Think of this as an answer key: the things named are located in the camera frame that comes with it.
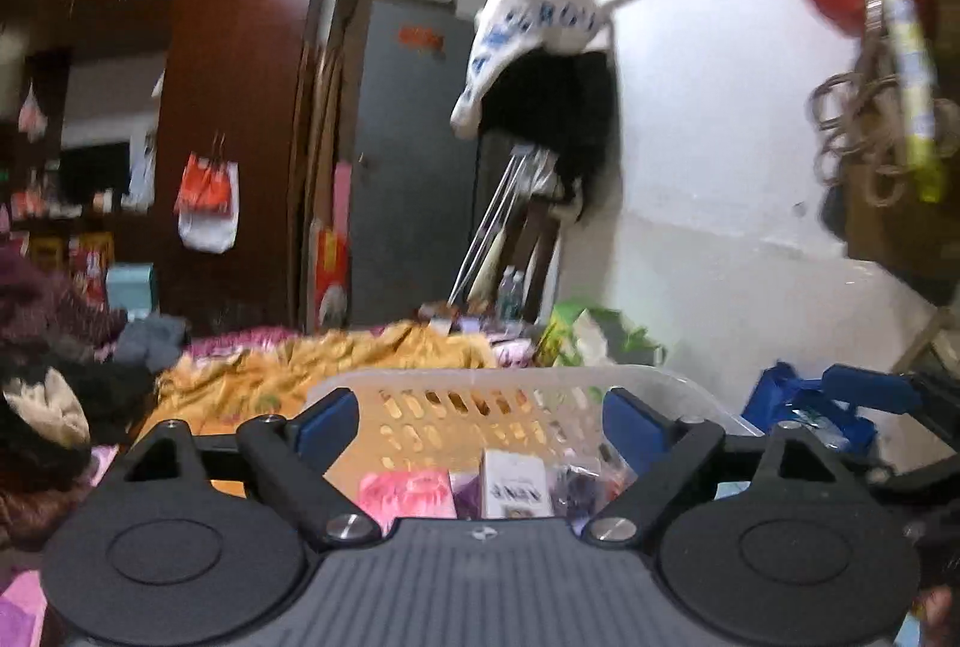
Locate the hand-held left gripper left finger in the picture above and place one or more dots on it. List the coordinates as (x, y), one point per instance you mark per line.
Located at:
(326, 426)

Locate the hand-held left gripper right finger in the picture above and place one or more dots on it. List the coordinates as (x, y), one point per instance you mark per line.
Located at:
(634, 426)

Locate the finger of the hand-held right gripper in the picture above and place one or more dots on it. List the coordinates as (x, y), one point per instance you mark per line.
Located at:
(870, 388)

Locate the purple packet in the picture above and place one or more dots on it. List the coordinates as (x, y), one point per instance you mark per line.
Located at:
(581, 486)

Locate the white box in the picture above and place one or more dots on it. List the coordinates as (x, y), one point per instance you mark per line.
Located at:
(516, 482)

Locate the clear plastic basket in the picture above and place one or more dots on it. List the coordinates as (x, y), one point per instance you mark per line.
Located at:
(487, 392)

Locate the yellow printed blanket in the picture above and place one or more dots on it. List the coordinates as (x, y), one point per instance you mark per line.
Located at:
(337, 358)

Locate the green printed bag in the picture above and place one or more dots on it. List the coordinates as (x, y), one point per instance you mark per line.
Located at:
(600, 336)

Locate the blue tote bag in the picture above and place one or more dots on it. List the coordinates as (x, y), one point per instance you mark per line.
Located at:
(772, 399)

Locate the brown hanging bag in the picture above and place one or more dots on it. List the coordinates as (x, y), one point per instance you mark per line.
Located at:
(900, 242)

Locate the red printed bag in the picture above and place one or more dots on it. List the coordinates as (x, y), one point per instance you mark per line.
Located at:
(330, 272)

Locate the water bottle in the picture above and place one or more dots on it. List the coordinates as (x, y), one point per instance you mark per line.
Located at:
(510, 294)

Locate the pink board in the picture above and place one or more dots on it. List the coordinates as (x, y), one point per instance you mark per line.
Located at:
(342, 227)

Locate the red white plastic bag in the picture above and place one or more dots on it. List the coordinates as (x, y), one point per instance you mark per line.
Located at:
(206, 227)

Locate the teal box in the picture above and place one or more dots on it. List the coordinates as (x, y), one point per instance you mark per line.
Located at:
(131, 291)

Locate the metal folding rack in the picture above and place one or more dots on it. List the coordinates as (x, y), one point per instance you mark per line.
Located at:
(495, 219)

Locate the grey door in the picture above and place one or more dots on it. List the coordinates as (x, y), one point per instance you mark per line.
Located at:
(405, 167)

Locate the pile of dark clothes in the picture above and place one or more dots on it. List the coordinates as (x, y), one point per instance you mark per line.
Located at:
(45, 392)

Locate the black garment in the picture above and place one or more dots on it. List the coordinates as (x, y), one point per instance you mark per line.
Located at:
(547, 99)

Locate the black television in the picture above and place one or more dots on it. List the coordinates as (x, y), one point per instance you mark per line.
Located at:
(94, 174)

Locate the brown wooden wardrobe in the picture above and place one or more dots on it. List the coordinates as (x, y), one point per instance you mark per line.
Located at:
(240, 92)

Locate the white printed garment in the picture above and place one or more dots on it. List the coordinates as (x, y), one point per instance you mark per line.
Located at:
(540, 9)

